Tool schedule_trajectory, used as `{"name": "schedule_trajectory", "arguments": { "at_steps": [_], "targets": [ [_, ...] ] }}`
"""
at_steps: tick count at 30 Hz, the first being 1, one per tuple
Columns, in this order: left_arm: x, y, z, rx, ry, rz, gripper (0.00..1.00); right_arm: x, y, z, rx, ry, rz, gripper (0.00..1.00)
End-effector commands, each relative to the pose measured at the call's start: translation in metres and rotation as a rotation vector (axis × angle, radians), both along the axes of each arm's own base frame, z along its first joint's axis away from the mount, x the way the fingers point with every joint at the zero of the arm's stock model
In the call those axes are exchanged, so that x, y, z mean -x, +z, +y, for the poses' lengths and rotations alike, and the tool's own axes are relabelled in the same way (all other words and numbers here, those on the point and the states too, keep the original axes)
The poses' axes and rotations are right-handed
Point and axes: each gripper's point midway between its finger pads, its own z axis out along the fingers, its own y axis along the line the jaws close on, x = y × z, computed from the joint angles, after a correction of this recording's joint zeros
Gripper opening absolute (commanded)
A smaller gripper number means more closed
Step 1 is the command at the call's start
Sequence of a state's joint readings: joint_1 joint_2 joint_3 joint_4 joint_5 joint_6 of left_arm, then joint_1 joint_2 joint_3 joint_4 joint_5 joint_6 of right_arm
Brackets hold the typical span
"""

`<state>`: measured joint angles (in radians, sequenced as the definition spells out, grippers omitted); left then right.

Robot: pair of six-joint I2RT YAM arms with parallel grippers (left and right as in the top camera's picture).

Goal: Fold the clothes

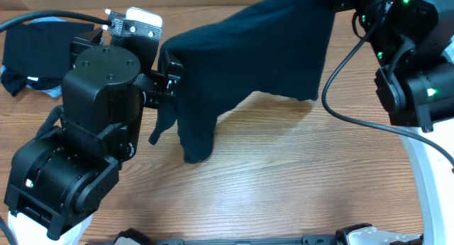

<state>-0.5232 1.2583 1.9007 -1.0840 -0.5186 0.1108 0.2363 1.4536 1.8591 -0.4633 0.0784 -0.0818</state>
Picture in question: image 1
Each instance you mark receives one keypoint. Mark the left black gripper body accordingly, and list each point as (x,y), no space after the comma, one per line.
(169,79)

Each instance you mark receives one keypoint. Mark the folded light blue jeans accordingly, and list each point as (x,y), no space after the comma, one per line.
(53,90)

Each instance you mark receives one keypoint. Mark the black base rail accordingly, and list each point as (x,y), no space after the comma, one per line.
(241,241)

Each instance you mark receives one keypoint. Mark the black garment under stack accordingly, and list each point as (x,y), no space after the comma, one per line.
(14,85)

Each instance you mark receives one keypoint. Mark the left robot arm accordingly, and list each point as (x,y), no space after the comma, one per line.
(59,178)

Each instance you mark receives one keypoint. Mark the black t-shirt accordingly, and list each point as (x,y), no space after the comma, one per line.
(274,46)

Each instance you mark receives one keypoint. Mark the folded black shirt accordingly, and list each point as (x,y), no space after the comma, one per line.
(41,49)

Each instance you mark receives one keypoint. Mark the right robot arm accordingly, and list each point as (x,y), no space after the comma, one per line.
(413,43)

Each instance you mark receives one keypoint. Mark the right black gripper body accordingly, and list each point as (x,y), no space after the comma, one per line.
(343,2)

